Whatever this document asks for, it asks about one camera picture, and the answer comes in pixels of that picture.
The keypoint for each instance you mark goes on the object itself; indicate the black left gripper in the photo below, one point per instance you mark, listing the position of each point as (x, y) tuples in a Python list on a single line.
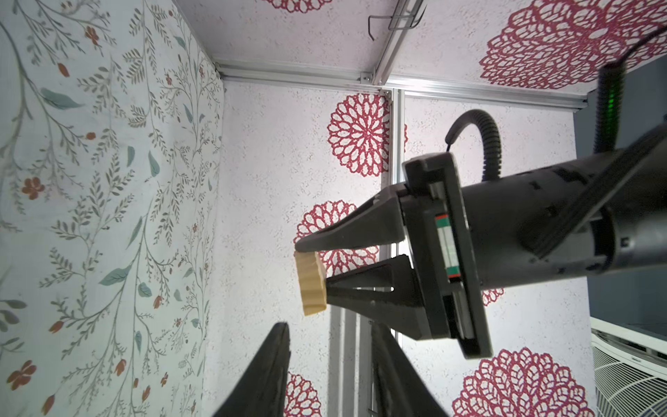
[(587, 217)]

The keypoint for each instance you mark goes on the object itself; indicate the natural wood triangle block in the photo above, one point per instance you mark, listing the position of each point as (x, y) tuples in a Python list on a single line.
[(311, 275)]

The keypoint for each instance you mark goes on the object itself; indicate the black wire wall rack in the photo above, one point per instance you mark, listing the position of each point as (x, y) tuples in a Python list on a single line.
[(407, 15)]

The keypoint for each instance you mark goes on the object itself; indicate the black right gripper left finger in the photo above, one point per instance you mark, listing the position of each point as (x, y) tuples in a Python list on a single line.
[(262, 388)]

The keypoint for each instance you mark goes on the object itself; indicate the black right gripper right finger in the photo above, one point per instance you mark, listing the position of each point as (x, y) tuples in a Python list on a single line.
[(399, 389)]

